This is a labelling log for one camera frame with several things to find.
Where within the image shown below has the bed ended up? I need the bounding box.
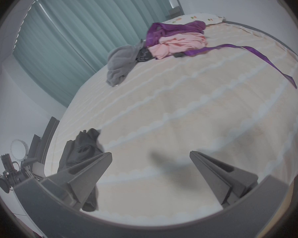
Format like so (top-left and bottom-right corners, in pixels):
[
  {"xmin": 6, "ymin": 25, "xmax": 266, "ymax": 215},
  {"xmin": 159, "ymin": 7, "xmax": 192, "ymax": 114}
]
[{"xmin": 43, "ymin": 0, "xmax": 298, "ymax": 219}]

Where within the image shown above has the blue-green curtain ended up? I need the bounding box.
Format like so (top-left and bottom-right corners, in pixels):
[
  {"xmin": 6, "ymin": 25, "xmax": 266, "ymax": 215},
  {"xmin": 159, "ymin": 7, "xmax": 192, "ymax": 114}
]
[
  {"xmin": 37, "ymin": 0, "xmax": 175, "ymax": 72},
  {"xmin": 12, "ymin": 0, "xmax": 98, "ymax": 108}
]

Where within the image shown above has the grey bedside table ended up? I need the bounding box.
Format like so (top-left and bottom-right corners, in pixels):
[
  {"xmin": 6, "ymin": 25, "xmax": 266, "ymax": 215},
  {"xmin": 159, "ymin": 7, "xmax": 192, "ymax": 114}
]
[{"xmin": 165, "ymin": 6, "xmax": 183, "ymax": 19}]

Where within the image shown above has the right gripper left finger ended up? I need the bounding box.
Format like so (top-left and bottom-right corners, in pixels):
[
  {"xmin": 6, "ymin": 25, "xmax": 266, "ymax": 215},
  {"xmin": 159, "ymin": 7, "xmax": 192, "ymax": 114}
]
[{"xmin": 43, "ymin": 152, "xmax": 113, "ymax": 209}]

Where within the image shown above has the black T-shirt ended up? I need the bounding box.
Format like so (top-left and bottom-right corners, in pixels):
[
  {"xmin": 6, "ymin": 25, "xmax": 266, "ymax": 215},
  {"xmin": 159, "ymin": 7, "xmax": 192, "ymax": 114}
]
[{"xmin": 57, "ymin": 128, "xmax": 105, "ymax": 212}]

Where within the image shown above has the black lace garment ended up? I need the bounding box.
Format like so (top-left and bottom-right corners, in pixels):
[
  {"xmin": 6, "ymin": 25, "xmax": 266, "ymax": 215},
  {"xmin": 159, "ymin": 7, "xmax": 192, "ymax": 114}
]
[{"xmin": 137, "ymin": 47, "xmax": 155, "ymax": 62}]

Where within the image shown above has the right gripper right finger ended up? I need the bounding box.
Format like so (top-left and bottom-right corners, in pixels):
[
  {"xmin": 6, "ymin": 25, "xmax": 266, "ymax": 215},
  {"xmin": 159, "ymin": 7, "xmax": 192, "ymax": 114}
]
[{"xmin": 189, "ymin": 151, "xmax": 259, "ymax": 206}]

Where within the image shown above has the round white-framed mirror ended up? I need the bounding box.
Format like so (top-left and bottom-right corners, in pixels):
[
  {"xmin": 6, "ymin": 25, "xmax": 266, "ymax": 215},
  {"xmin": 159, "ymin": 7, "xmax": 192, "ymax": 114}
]
[{"xmin": 10, "ymin": 139, "xmax": 29, "ymax": 161}]

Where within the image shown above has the purple garment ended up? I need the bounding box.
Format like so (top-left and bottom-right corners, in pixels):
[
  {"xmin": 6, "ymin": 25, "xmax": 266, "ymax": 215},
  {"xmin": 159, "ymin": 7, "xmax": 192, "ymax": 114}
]
[{"xmin": 145, "ymin": 20, "xmax": 298, "ymax": 89}]

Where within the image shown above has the pink garment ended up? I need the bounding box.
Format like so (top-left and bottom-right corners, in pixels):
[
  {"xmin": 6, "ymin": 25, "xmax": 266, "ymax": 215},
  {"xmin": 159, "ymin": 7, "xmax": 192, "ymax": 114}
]
[{"xmin": 148, "ymin": 32, "xmax": 208, "ymax": 60}]

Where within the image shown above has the white printed pillow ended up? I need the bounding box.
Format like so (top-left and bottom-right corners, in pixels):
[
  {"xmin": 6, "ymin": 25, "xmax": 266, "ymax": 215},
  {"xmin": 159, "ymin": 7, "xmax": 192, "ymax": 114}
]
[{"xmin": 161, "ymin": 13, "xmax": 226, "ymax": 26}]

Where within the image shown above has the grey garment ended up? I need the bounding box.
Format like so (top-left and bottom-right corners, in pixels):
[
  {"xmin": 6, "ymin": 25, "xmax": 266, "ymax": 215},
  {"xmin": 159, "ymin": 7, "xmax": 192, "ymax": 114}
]
[{"xmin": 106, "ymin": 40, "xmax": 146, "ymax": 87}]

